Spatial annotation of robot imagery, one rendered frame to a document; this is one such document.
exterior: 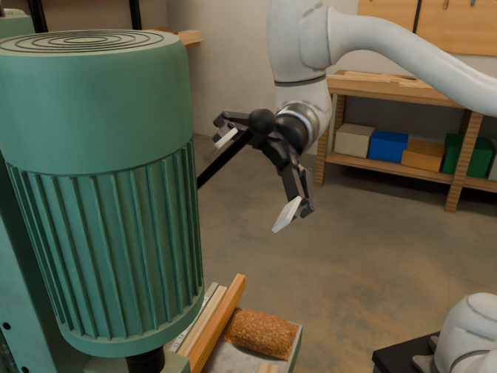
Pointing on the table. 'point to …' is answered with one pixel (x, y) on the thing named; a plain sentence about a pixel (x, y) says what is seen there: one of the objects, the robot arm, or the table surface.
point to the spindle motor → (106, 181)
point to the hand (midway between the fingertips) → (248, 186)
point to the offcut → (267, 368)
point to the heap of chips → (262, 333)
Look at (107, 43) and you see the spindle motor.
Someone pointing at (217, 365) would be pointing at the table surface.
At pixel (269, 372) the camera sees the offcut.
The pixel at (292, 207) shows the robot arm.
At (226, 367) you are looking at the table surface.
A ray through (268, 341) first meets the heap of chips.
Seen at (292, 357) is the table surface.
